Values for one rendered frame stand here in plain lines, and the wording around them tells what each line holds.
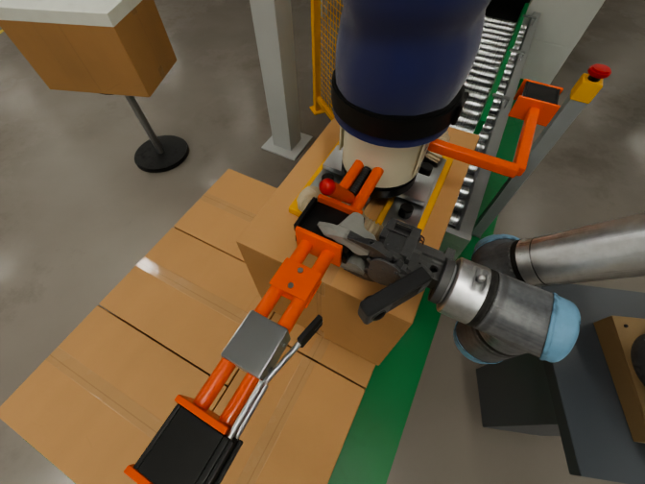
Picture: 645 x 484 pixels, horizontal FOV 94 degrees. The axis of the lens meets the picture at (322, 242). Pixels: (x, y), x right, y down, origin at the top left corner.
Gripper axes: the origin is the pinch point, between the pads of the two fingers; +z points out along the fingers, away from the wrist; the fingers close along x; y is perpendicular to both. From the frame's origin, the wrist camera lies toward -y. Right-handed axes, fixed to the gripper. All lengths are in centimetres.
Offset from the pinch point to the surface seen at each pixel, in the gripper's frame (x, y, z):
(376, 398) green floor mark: -120, 1, -28
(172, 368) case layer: -65, -31, 41
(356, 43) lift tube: 21.5, 19.1, 4.4
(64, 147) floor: -118, 51, 256
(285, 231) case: -12.9, 5.8, 12.3
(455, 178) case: -13.2, 39.3, -16.8
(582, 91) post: -23, 116, -48
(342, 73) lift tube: 16.7, 19.4, 6.5
